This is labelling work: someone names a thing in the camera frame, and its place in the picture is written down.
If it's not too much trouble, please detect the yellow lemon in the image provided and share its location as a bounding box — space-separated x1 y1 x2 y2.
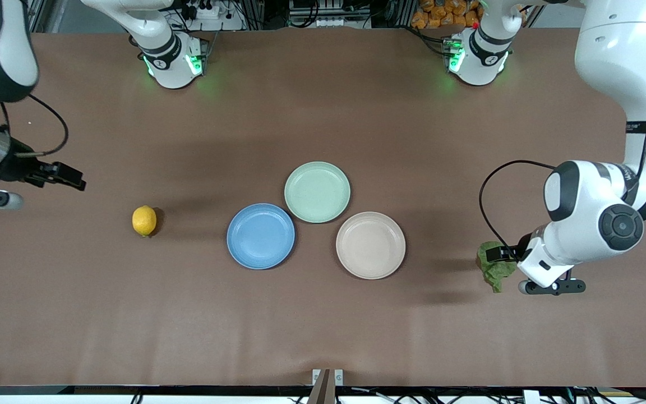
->
132 205 158 237

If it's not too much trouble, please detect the brown wooden strut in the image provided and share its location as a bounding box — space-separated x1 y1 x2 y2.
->
307 369 336 404

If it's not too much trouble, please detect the beige plate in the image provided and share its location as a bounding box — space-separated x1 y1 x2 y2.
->
335 212 407 280

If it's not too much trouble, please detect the white power strip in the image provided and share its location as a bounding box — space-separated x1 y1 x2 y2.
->
180 0 245 32

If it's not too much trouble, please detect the metal clamp bracket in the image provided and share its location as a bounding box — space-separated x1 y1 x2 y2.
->
312 369 344 388

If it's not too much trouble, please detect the blue plate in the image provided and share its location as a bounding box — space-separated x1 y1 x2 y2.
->
227 203 296 270

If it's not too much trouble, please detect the pale green plate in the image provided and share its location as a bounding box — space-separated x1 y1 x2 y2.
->
284 162 352 224

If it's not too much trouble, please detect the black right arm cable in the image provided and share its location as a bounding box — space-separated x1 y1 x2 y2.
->
0 93 70 158

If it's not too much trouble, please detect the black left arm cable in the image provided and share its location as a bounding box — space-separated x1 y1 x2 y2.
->
478 159 557 249

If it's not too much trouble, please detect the green lettuce leaf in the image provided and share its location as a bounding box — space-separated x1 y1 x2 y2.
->
477 241 518 293

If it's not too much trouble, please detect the net bag of oranges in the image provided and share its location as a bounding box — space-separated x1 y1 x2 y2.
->
410 0 482 30

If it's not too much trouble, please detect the brown table cover sheet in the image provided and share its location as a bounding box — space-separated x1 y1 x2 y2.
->
0 27 646 389

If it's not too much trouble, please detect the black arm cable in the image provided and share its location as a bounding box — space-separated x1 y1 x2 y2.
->
0 93 70 158
478 159 557 249

